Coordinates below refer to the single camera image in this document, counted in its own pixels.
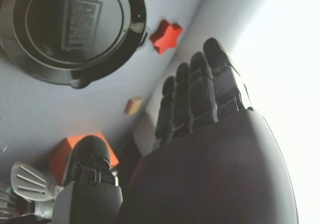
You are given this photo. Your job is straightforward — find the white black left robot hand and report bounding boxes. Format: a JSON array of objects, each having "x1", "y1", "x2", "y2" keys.
[{"x1": 51, "y1": 37, "x2": 299, "y2": 224}]

